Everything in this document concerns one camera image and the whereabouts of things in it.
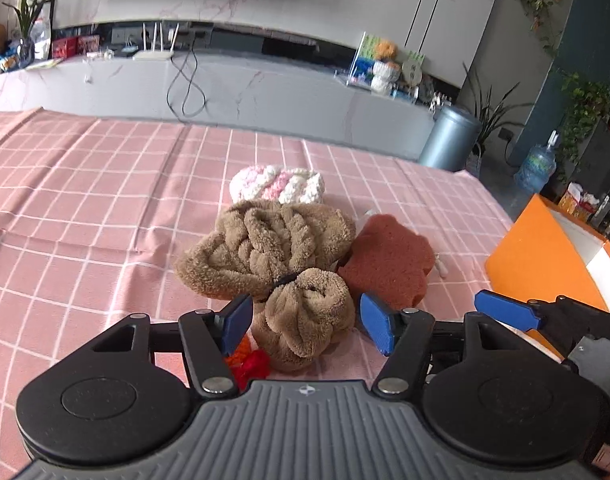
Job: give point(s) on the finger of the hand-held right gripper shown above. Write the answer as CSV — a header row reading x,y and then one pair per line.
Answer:
x,y
505,307

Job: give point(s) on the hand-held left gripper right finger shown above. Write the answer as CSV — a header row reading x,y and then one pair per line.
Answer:
x,y
377,325

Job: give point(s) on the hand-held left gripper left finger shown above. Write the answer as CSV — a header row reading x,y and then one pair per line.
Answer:
x,y
237,320

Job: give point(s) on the orange cardboard box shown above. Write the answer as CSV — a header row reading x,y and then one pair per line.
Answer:
x,y
530,255

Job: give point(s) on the brown plush towel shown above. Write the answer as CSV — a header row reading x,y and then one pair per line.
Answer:
x,y
270,255

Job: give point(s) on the pink white fluffy scrunchie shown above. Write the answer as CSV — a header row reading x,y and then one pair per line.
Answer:
x,y
280,185

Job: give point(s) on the red crochet strawberry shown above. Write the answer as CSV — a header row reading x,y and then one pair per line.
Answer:
x,y
250,365

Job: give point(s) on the brown flower-shaped sponge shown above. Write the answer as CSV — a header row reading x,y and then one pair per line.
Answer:
x,y
390,260

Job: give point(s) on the red yellow carton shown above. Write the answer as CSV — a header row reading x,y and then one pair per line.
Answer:
x,y
577,202

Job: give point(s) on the blue water jug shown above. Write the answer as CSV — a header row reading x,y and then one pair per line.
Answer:
x,y
535,165

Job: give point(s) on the grey round trash can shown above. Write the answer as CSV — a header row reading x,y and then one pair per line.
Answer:
x,y
447,140

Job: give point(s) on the pink checkered tablecloth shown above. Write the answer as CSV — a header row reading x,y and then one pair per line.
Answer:
x,y
85,210

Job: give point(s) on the tall green floor plant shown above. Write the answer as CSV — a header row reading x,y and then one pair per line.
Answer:
x,y
490,115

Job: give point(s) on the trailing pothos plant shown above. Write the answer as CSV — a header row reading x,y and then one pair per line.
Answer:
x,y
582,110

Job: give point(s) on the white marble tv console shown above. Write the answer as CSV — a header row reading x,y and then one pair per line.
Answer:
x,y
260,90

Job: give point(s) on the round paper fan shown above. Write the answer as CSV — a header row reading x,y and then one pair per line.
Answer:
x,y
412,70

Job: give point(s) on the green blue painting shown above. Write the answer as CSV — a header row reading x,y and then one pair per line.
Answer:
x,y
362,62

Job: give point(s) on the brown teddy bear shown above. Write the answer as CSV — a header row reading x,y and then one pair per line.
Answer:
x,y
385,51

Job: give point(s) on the white wifi router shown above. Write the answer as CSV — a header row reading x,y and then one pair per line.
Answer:
x,y
152,55

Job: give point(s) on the hanging vine plant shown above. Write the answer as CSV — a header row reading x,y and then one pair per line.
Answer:
x,y
535,10

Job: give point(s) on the red gift box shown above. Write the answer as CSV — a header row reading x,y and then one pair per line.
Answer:
x,y
65,47
89,43

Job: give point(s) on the blue snack bag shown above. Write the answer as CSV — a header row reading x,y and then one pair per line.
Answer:
x,y
2,64

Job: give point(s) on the green plant in glass vase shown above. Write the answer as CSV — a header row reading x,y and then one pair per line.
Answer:
x,y
27,15

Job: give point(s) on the black picture frame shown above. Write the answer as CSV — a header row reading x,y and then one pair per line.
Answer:
x,y
44,30

